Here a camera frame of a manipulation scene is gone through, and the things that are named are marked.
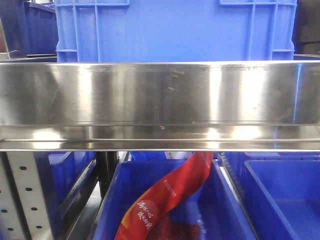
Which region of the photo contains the stainless steel shelf rail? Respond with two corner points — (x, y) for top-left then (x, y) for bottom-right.
(0, 60), (320, 152)

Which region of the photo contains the large blue plastic bin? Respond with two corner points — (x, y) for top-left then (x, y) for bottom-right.
(54, 0), (297, 62)

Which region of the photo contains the blue bin lower middle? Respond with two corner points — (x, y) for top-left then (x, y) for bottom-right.
(93, 159), (255, 240)

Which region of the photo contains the dark blue bin upper left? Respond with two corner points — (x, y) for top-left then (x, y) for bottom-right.
(0, 0), (58, 60)

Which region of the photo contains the white perforated shelf post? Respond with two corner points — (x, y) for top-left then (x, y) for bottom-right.
(0, 152), (55, 240)

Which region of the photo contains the blue bin lower right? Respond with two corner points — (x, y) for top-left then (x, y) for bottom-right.
(218, 151), (320, 240)

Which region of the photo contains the blue bin lower left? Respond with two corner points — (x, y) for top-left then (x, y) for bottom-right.
(33, 151), (97, 240)

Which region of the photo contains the red printed snack bag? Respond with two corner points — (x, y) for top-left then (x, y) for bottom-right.
(115, 151), (214, 240)

